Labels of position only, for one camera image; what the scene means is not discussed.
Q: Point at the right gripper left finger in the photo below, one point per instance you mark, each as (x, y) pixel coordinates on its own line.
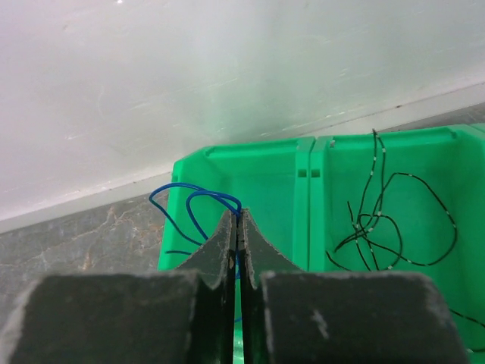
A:
(183, 315)

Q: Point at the green compartment bin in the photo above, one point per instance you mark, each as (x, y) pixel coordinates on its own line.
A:
(409, 200)

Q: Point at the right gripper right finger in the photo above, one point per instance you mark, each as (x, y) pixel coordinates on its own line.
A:
(294, 316)

